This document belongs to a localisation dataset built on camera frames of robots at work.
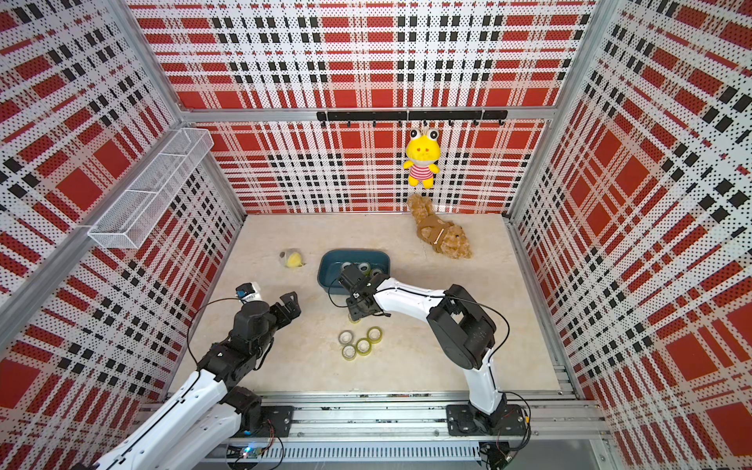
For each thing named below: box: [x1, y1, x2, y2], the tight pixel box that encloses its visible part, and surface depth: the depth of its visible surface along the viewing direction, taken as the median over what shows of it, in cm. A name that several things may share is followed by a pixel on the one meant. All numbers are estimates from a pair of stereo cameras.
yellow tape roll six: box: [355, 337, 373, 357], surface depth 88 cm
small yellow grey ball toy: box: [279, 248, 306, 269], surface depth 106 cm
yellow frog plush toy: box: [403, 128, 441, 190], surface depth 95 cm
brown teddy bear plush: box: [407, 193, 473, 260], surface depth 104 cm
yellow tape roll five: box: [341, 344, 358, 362], surface depth 86 cm
